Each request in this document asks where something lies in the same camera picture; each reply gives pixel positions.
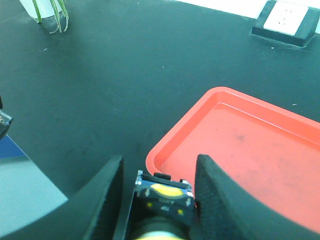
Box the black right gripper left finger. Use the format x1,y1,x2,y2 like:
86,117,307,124
3,155,124,240

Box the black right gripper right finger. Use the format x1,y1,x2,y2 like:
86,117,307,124
195,154,320,240

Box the yellow mushroom push button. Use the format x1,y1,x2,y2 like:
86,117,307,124
113,170,196,240

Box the red mushroom push button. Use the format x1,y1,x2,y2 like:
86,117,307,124
0,98,14,140

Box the red plastic tray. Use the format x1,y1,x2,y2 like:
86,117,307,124
145,86,320,232

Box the black white power socket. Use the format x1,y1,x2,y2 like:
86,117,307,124
251,0,320,48

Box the green plant leaves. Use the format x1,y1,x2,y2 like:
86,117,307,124
31,0,69,34

